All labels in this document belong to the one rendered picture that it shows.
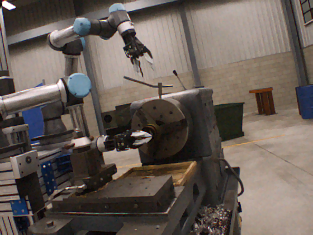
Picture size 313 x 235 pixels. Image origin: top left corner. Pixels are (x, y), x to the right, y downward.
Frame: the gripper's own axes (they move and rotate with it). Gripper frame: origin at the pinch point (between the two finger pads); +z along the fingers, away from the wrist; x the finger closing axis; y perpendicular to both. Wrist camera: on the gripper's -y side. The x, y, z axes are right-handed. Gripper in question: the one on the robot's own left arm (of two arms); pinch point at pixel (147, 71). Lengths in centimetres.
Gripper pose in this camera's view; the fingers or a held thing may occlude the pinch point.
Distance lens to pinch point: 113.8
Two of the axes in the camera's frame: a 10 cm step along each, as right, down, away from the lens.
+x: 8.3, -4.0, -3.8
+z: 4.2, 9.1, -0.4
